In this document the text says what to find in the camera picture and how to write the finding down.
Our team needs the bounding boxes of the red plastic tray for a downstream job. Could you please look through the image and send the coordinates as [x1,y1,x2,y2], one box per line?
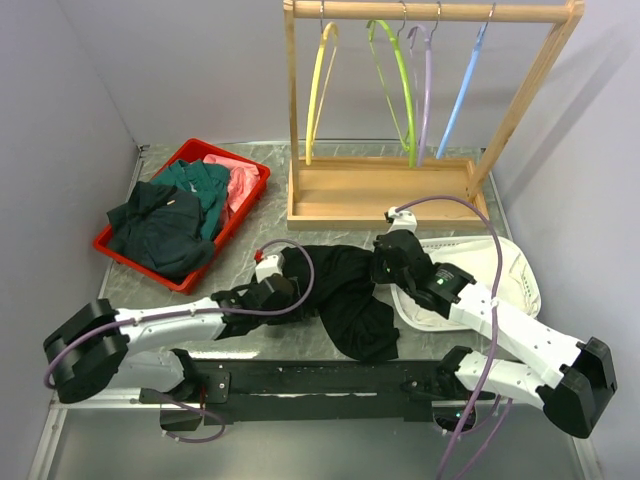
[93,138,271,295]

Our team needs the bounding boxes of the yellow plastic hanger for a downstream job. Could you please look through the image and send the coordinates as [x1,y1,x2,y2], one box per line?
[305,22,339,166]

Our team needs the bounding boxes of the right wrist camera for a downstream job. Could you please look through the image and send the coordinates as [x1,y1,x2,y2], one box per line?
[385,207,418,233]

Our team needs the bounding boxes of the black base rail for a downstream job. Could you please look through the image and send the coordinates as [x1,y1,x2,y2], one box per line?
[167,360,471,425]

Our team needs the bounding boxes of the white laundry basket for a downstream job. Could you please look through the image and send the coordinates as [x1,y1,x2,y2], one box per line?
[391,235,542,333]

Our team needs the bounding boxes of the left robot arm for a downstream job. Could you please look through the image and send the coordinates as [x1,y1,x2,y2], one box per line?
[43,274,315,404]

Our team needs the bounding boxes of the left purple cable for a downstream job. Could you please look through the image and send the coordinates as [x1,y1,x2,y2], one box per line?
[42,238,316,445]

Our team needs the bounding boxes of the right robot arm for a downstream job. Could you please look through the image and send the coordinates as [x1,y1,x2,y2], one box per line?
[372,230,618,439]

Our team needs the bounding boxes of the green plastic hanger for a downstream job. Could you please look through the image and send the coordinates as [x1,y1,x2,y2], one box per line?
[366,20,418,168]

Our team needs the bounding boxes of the purple plastic hanger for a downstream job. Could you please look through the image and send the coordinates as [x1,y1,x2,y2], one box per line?
[407,24,433,167]

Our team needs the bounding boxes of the blue plastic hanger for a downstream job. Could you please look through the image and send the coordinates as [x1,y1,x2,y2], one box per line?
[436,22,489,159]

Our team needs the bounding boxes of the dark green garment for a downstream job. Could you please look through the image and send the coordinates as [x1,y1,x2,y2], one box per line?
[107,181,214,279]

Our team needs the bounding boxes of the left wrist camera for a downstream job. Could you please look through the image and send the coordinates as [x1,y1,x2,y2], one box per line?
[254,250,284,282]

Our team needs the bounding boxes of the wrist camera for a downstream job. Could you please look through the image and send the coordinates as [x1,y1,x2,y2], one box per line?
[254,250,284,282]
[385,207,418,233]

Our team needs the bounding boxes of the wooden clothes rack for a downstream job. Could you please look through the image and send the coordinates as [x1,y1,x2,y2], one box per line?
[283,1,585,231]

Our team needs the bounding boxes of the teal green shorts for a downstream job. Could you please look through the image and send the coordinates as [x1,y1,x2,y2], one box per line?
[151,159,231,240]

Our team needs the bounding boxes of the pink garment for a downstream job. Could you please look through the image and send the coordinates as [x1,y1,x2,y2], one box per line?
[204,154,260,216]

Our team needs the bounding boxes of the black shorts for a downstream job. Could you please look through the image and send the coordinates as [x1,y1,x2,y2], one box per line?
[304,245,400,363]

